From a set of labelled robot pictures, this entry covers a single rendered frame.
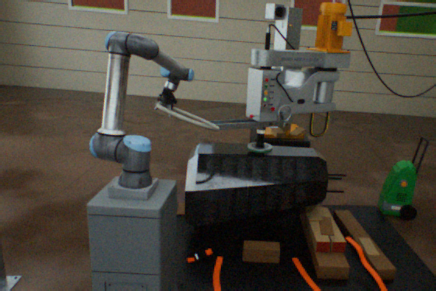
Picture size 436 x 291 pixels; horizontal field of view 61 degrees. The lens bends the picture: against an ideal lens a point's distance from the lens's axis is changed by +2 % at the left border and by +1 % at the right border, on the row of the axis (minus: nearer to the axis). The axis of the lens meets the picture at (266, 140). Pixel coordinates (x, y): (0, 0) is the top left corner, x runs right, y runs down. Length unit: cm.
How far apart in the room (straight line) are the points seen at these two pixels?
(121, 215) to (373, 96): 802
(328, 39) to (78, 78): 777
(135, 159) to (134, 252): 53
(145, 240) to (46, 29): 855
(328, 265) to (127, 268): 148
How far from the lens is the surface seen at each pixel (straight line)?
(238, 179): 298
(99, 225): 226
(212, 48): 909
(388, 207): 416
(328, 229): 322
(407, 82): 971
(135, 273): 236
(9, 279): 329
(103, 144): 226
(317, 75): 322
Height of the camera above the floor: 183
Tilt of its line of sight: 17 degrees down
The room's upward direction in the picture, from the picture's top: 5 degrees clockwise
